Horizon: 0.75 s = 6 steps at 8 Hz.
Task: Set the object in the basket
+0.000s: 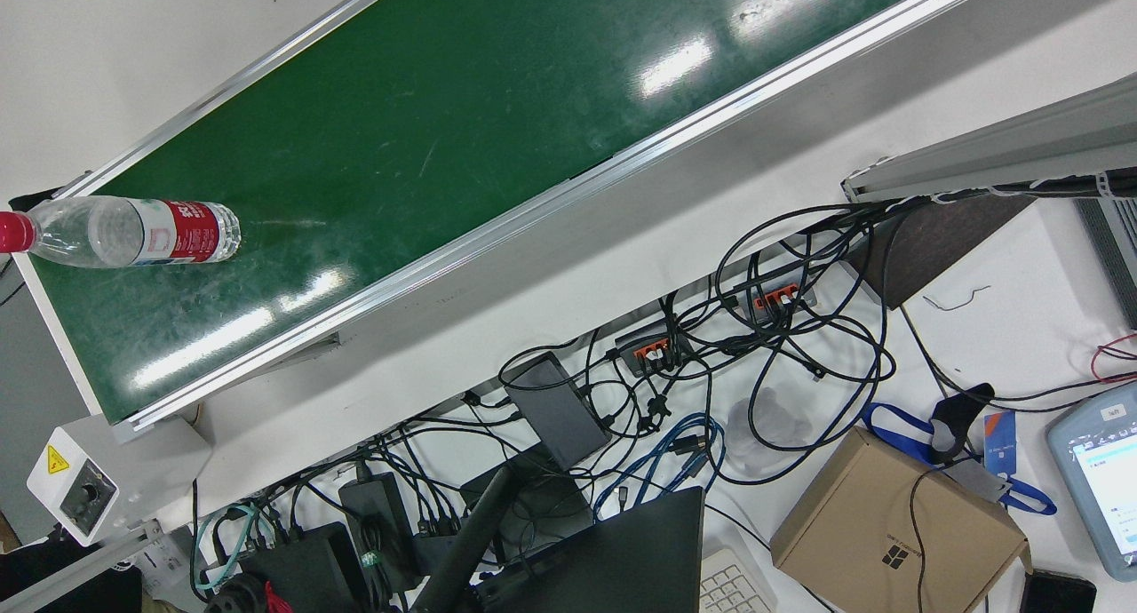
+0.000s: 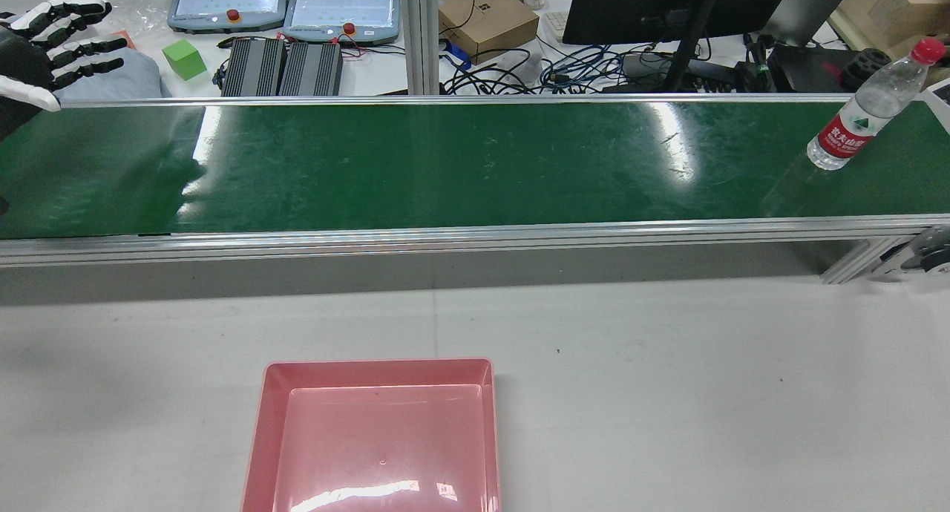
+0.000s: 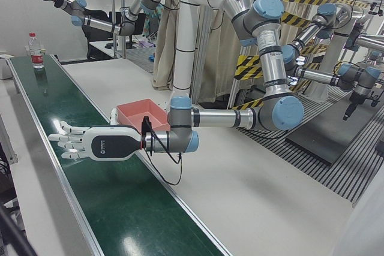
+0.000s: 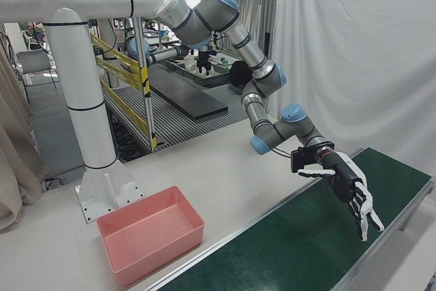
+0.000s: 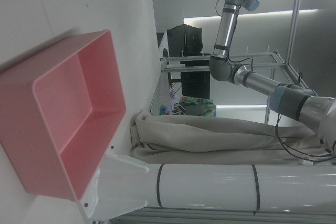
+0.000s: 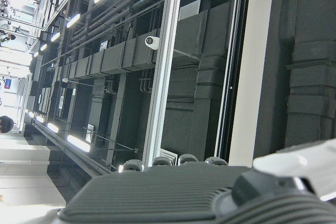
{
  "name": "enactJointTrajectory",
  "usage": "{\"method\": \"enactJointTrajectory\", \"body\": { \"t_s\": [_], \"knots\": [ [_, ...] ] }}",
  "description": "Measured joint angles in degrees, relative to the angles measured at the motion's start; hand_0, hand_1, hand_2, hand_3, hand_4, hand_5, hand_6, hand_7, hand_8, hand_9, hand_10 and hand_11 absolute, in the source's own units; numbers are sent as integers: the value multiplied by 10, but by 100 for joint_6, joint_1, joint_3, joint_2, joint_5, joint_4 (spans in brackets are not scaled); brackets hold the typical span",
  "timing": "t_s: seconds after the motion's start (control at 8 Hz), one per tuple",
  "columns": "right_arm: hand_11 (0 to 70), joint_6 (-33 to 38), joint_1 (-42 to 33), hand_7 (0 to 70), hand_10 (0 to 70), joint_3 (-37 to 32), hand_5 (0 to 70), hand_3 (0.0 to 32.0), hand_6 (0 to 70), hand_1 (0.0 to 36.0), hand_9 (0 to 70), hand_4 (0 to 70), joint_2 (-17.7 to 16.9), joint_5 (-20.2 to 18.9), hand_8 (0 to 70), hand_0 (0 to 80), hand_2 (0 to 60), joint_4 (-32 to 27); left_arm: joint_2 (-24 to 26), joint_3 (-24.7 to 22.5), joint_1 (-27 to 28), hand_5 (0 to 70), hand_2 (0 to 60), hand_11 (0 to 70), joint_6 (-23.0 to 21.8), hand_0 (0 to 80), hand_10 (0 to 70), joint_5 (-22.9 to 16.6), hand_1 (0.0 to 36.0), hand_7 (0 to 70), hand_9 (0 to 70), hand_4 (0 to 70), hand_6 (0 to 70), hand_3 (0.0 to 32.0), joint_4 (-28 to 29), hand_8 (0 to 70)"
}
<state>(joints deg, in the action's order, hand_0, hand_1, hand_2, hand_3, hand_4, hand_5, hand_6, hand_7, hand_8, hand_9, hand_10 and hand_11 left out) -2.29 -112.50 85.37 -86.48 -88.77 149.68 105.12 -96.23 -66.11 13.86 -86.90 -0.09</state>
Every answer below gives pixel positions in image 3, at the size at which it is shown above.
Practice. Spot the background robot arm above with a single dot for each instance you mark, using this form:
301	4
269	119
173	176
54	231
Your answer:
306	37
369	40
318	76

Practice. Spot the UR5e robot arm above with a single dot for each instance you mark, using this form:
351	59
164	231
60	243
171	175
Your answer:
271	67
99	23

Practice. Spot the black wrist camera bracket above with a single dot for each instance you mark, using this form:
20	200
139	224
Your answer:
146	124

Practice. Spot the blue toy block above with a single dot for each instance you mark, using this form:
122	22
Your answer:
151	57

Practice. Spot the clear water bottle red label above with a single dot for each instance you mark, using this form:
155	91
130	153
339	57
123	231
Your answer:
36	55

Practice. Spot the pink plastic basket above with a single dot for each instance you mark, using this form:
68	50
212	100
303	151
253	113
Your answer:
141	112

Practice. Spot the black tripod leg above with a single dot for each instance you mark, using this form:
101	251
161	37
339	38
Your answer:
15	235

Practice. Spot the black computer monitor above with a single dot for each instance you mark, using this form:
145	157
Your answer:
138	26

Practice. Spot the colourful patterned cloth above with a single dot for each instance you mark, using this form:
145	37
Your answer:
151	19

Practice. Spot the beige curtain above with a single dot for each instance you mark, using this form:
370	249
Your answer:
220	58

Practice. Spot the white and black hand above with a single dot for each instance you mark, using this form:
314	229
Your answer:
108	146

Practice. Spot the beige folded cloth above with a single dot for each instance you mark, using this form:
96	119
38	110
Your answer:
163	52

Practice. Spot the white background robot pedestal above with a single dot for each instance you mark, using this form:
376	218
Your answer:
327	67

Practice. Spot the perforated metal board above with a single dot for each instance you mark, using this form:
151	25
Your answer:
141	59

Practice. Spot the black base platform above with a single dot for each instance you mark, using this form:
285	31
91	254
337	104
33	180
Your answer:
330	136

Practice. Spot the black office chair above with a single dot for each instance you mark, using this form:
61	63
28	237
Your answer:
96	40

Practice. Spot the black white striped mat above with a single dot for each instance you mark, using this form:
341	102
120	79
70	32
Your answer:
354	178

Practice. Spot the purple box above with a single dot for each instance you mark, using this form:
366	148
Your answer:
146	44

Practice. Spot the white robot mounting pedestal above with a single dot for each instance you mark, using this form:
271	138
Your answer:
183	43

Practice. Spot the green conveyor belt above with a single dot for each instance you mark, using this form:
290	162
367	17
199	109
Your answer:
120	208

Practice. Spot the aluminium profile leg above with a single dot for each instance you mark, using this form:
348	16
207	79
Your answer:
7	142

